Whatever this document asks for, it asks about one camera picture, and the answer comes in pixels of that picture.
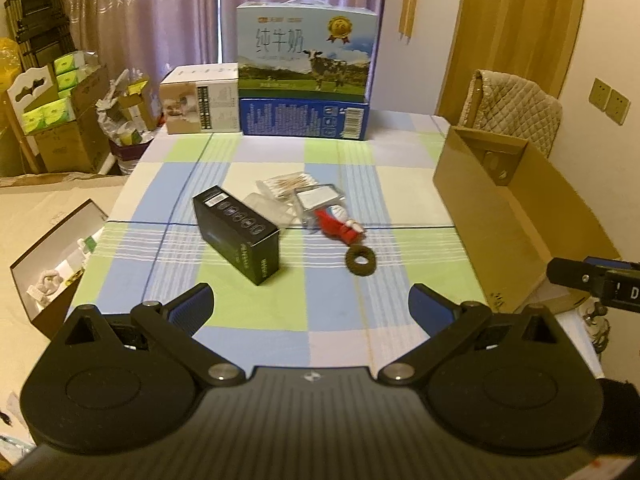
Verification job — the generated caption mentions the double wall socket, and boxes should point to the double wall socket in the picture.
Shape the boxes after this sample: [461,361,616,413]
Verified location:
[588,78,630,126]

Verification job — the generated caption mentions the black folding trolley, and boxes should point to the black folding trolley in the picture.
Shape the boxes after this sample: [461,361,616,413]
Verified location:
[4,0,76,70]

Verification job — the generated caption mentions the cardboard box with tissues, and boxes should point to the cardboard box with tissues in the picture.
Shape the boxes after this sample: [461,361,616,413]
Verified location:
[8,51,110,174]

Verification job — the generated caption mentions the checkered bed sheet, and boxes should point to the checkered bed sheet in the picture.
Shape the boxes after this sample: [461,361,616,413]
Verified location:
[74,112,484,370]

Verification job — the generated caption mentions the black rectangular box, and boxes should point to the black rectangular box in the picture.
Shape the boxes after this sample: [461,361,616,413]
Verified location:
[192,185,280,285]

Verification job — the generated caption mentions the cotton swab packet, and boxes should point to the cotton swab packet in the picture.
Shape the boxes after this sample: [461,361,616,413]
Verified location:
[256,171,318,203]

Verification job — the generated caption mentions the dark round felt ring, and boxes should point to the dark round felt ring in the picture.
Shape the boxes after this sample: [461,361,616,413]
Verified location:
[344,244,379,276]

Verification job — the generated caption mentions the white product box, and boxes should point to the white product box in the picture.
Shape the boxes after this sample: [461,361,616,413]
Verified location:
[160,63,241,134]

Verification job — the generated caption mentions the quilted beige chair cover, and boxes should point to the quilted beige chair cover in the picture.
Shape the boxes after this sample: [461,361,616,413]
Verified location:
[458,70,563,157]

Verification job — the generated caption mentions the black tangled floor cables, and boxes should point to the black tangled floor cables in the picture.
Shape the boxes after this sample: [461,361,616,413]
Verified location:
[577,299,612,361]

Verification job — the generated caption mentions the bin with paper trash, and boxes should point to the bin with paper trash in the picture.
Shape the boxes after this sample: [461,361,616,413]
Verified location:
[96,68,160,174]

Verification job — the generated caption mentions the blue flat carton box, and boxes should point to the blue flat carton box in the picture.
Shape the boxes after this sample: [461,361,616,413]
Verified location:
[240,98,370,140]

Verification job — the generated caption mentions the small white card packet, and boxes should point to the small white card packet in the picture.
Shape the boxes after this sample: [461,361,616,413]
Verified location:
[293,184,345,229]

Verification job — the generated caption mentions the milk carton gift box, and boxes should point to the milk carton gift box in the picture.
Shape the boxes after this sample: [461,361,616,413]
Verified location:
[236,0,378,102]

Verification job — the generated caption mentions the yellow plastic bag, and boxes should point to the yellow plastic bag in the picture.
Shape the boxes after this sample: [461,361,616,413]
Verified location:
[0,37,24,177]

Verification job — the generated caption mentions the brown open shoe box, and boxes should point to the brown open shoe box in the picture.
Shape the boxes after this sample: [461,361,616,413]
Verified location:
[10,200,107,338]

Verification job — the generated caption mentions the open cardboard box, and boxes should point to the open cardboard box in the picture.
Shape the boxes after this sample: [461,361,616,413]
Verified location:
[434,127,620,313]

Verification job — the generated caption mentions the red white cat figurine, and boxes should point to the red white cat figurine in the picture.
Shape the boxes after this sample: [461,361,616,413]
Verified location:
[314,205,364,246]

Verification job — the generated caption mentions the wooden door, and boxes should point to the wooden door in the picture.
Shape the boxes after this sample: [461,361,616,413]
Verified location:
[436,0,585,124]

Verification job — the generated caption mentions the clear plastic bag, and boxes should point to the clear plastic bag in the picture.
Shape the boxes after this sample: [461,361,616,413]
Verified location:
[243,193,298,231]

